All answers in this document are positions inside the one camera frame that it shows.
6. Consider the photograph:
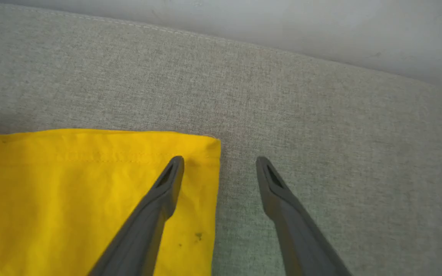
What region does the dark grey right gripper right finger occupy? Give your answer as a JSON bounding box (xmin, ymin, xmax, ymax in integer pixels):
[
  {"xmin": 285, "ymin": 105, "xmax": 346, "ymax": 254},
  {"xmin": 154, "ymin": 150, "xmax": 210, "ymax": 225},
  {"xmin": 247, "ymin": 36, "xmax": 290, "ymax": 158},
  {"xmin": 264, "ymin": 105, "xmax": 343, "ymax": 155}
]
[{"xmin": 255, "ymin": 156, "xmax": 354, "ymax": 276}]

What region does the yellow printed garment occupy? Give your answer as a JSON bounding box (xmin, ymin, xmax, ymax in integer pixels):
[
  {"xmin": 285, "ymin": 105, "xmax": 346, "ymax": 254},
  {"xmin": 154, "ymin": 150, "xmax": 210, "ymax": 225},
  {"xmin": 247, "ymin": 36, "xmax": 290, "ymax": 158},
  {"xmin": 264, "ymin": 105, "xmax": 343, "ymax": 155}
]
[{"xmin": 0, "ymin": 117, "xmax": 222, "ymax": 276}]

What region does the grey fabric sofa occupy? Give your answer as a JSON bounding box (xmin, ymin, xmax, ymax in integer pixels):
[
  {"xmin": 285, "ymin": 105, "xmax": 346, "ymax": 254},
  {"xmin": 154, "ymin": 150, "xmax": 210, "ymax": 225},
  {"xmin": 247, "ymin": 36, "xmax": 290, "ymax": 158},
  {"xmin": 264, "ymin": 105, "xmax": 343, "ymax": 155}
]
[{"xmin": 0, "ymin": 0, "xmax": 442, "ymax": 276}]

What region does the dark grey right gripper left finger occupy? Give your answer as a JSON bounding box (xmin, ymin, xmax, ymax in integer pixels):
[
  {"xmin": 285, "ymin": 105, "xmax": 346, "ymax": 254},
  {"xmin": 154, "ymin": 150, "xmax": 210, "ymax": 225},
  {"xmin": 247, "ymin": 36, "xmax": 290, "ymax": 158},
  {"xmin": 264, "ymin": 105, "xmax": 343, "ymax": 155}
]
[{"xmin": 87, "ymin": 155, "xmax": 185, "ymax": 276}]

